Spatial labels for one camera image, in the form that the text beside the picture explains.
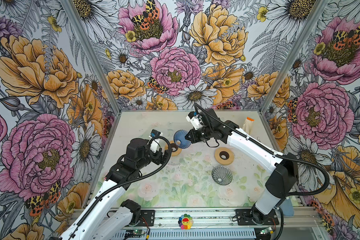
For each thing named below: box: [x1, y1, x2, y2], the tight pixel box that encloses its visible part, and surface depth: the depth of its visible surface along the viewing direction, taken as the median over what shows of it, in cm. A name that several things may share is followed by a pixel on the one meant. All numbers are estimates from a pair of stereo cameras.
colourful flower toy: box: [178, 213, 194, 230], surface depth 74 cm
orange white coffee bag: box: [242, 117, 255, 135], surface depth 104 cm
